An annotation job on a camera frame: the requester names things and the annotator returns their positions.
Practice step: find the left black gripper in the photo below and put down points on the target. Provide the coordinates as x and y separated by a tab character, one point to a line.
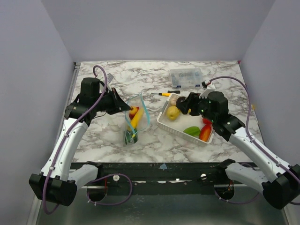
119	105

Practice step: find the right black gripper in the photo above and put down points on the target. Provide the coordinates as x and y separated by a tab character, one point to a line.
191	103

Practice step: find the red yellow toy apple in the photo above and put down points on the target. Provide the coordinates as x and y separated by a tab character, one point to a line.
133	111

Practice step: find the yellow toy banana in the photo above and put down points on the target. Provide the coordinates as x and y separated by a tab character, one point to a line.
134	122

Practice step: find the clear zip top bag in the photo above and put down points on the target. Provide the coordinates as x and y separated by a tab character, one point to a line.
143	124

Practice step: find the green toy leafy vegetable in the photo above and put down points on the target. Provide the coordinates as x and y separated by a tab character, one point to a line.
130	137

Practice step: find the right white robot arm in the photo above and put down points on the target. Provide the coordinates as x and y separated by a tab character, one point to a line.
276	180

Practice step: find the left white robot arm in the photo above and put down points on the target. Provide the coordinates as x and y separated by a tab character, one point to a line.
55	183

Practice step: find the beige toy garlic bulb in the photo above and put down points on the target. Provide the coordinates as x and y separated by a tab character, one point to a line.
173	101

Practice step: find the yellow toy lemon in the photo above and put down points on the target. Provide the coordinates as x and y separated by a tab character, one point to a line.
172	112

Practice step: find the black bit holder strip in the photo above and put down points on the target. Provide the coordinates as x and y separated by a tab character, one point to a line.
177	91

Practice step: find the white perforated plastic basket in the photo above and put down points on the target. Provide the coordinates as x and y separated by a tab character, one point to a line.
177	126

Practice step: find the clear plastic screw box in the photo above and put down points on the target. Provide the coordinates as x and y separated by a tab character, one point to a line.
186	78

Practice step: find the green toy star fruit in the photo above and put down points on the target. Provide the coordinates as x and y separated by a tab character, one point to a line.
192	131

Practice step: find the red toy strawberry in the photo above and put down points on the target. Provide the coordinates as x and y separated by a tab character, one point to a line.
206	121

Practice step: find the yellow handled screwdriver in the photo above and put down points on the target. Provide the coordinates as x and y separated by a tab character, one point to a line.
165	94

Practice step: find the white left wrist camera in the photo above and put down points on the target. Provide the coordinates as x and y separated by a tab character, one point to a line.
110	77

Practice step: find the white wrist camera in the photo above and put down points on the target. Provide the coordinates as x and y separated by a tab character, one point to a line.
208	87
110	77

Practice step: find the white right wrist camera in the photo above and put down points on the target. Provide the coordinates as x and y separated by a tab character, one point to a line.
208	87

